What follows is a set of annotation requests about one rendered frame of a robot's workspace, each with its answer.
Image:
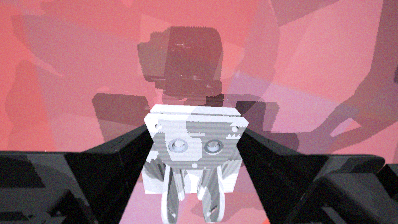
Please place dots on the white housing plate with two holes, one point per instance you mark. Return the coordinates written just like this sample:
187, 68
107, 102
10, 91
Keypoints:
196, 132

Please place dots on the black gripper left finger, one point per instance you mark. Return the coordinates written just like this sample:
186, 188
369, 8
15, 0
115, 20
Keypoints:
101, 178

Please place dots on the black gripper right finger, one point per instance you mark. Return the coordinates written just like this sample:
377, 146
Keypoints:
284, 179

